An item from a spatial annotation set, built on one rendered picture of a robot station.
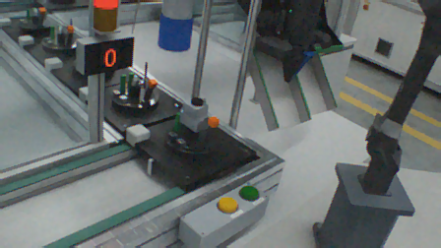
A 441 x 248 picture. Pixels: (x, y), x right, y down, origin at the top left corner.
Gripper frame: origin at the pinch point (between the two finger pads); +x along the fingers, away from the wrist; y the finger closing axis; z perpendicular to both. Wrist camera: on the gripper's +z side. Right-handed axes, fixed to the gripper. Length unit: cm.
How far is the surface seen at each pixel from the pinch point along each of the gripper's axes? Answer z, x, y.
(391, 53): 116, 100, -399
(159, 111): 37.0, 28.4, 2.1
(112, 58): 29.0, 5.5, 23.4
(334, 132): 10, 39, -56
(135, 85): 45, 23, 6
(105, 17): 29.5, -3.8, 25.2
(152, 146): 24.2, 28.4, 14.3
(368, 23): 155, 76, -400
